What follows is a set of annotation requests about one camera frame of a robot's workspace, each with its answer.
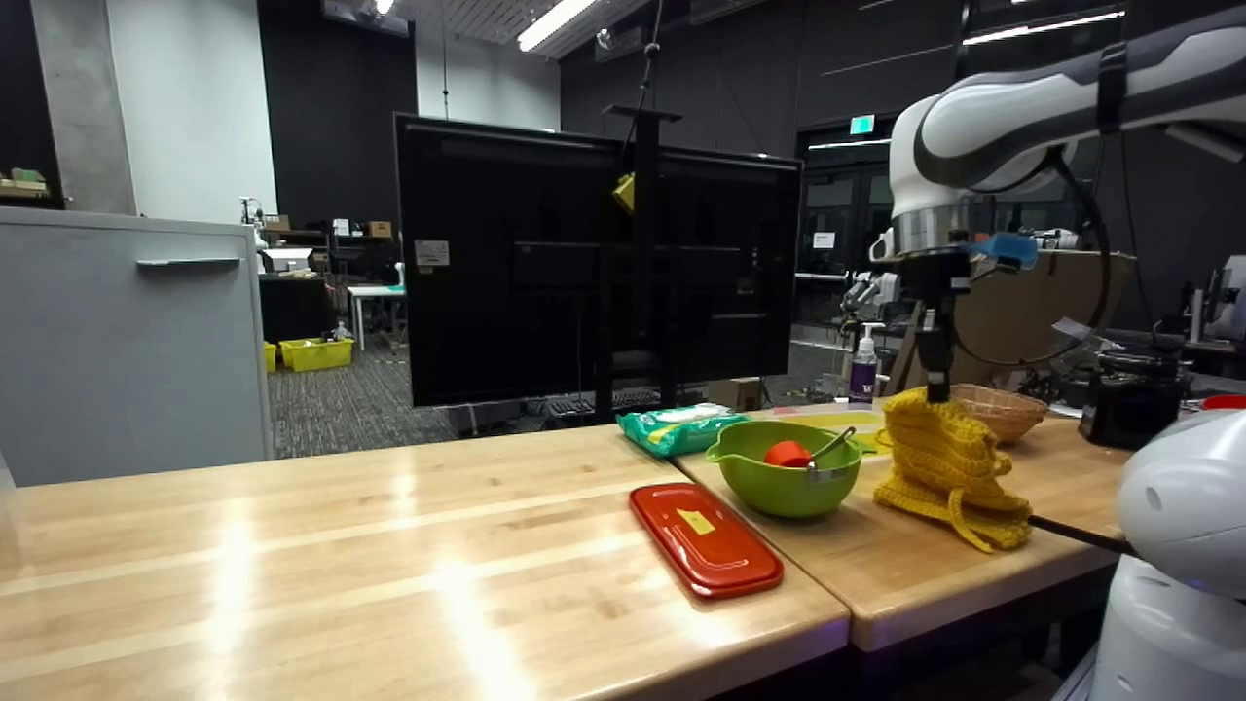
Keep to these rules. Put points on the yellow floor bin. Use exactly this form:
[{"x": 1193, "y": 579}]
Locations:
[{"x": 300, "y": 355}]

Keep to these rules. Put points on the woven wicker basket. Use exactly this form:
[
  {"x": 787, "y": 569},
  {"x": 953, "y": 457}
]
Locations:
[{"x": 1004, "y": 412}]

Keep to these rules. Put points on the metal spoon in bowl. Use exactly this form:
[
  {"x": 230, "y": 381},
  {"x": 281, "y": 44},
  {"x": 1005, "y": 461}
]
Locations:
[{"x": 835, "y": 443}]

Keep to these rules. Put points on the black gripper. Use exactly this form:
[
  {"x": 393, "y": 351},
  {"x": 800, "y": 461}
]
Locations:
[{"x": 935, "y": 281}]

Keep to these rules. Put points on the purple soap pump bottle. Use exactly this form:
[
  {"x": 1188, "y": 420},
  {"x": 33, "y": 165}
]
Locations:
[{"x": 864, "y": 366}]

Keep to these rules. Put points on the red object in bowl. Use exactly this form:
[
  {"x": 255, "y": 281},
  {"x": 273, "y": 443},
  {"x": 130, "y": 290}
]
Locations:
[{"x": 787, "y": 455}]

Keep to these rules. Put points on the large cardboard box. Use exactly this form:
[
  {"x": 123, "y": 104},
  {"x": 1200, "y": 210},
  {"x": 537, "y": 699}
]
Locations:
[{"x": 1005, "y": 321}]

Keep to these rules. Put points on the green plastic bowl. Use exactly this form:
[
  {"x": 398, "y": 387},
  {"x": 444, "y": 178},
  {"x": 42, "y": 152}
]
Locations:
[{"x": 783, "y": 493}]

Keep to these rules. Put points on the grey cabinet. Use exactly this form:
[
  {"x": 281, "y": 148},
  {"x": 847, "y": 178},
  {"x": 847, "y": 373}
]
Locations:
[{"x": 128, "y": 346}]

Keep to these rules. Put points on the yellow knitted cloth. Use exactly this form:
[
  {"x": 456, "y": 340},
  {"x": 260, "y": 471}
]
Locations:
[{"x": 948, "y": 470}]

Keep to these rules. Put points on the green wet wipes pack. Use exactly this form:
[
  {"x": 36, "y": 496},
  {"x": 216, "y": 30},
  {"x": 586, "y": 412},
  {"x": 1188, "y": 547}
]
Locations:
[{"x": 685, "y": 431}]

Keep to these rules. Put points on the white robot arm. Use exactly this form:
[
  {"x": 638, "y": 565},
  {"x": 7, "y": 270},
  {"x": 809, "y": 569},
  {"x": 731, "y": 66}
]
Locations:
[{"x": 1177, "y": 603}]

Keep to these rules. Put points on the black glass jar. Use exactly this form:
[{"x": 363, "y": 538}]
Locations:
[{"x": 1132, "y": 400}]

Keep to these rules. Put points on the large black monitor screen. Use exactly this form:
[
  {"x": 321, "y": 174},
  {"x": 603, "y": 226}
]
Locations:
[{"x": 551, "y": 264}]

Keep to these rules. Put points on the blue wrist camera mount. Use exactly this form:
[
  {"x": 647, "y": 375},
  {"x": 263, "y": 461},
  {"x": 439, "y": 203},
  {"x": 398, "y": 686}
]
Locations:
[{"x": 1010, "y": 249}]

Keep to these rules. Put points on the red flat lid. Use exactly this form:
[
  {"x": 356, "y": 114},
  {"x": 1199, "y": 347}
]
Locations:
[{"x": 712, "y": 547}]

